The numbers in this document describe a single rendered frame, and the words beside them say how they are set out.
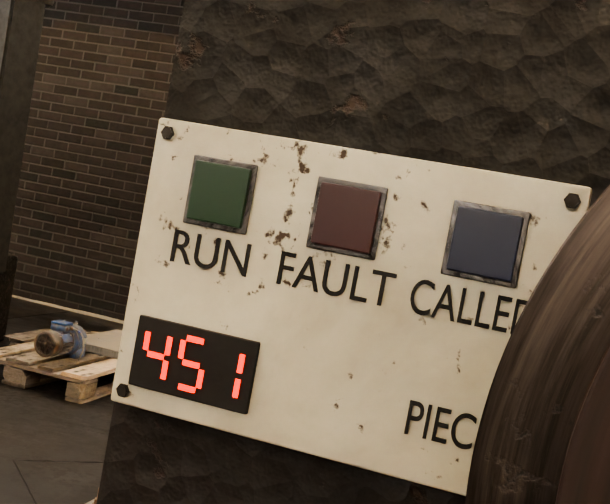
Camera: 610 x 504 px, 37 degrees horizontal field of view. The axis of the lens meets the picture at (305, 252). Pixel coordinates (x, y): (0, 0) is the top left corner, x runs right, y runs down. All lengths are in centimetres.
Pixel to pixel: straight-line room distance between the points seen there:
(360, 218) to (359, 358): 8
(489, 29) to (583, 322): 22
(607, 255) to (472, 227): 15
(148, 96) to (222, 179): 684
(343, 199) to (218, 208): 8
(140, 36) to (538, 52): 702
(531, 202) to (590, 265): 14
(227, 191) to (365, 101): 10
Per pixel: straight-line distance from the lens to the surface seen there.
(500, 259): 50
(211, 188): 54
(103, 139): 752
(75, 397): 478
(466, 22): 55
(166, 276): 56
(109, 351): 528
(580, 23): 54
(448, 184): 51
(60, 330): 499
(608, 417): 36
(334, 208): 52
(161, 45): 740
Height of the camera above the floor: 120
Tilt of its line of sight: 3 degrees down
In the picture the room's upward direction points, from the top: 10 degrees clockwise
